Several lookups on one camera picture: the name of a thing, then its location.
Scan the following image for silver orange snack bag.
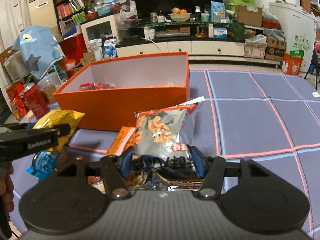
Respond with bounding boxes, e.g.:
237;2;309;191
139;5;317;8
125;96;205;190

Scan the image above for yellow chip bag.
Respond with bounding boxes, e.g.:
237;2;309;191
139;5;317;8
33;110;85;152

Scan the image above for red jujube snack bag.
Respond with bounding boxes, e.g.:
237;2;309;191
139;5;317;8
79;82;110;90

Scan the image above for orange cracker pack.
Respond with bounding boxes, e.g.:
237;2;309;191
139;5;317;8
106;126;136;156

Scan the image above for blue cookie packet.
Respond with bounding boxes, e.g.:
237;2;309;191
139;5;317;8
27;151;61;181

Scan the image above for red soda can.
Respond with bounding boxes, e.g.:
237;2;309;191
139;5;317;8
22;83;50;120

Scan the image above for clear plastic jar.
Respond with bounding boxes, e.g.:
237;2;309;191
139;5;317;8
37;73;61;105

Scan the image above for orange storage box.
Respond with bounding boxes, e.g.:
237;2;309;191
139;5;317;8
54;52;190;131

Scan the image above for blue shark cloth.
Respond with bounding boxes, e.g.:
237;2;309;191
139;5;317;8
12;25;65;80

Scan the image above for white TV cabinet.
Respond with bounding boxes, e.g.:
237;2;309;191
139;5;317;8
116;27;281;68

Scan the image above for white standing air conditioner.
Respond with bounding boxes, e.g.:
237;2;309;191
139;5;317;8
27;0;57;29

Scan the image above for white side cabinet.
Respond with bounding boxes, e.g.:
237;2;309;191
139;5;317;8
80;15;119;49

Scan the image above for dark bookshelf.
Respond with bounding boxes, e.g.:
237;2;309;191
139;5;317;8
53;0;86;36

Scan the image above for cardboard box on cabinet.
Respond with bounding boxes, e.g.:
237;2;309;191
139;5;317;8
234;5;263;27

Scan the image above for fruit bowl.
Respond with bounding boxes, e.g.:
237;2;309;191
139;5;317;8
169;7;191;22

